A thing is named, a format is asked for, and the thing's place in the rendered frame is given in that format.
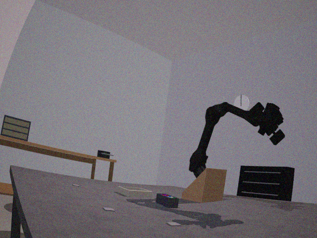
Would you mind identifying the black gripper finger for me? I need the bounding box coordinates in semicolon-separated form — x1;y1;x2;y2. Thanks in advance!
265;122;278;136
257;111;270;125

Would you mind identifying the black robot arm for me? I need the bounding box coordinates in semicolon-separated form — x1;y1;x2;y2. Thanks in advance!
189;102;284;178

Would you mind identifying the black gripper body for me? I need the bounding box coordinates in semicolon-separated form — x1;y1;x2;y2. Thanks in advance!
249;102;285;145

